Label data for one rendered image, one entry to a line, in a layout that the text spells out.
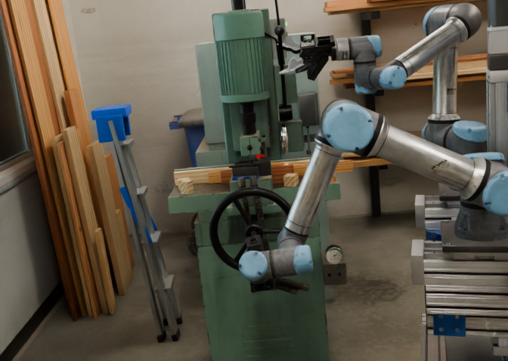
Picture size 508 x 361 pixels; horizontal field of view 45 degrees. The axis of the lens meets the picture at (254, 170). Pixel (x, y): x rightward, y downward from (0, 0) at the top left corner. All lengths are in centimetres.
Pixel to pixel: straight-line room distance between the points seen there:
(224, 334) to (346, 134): 108
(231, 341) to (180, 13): 276
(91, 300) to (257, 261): 198
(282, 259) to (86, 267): 195
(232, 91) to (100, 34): 256
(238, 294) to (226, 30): 93
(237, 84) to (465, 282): 98
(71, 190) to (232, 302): 137
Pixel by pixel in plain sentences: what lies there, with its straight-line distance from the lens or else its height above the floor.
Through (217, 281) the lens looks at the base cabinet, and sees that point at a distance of 222.
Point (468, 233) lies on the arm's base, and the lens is 178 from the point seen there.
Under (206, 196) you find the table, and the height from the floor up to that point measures 89.
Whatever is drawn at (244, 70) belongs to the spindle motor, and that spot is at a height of 131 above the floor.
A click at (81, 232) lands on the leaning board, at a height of 49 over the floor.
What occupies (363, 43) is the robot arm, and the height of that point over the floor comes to 136.
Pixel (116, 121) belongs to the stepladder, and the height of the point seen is 110.
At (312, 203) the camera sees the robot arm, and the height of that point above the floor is 96.
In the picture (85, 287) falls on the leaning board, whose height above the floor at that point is 17.
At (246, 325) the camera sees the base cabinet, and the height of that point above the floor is 40.
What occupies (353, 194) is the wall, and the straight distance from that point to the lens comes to 467.
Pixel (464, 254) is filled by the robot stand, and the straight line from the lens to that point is 179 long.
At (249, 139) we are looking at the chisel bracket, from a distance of 219.
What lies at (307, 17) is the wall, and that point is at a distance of 447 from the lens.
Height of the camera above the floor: 142
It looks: 13 degrees down
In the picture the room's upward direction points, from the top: 6 degrees counter-clockwise
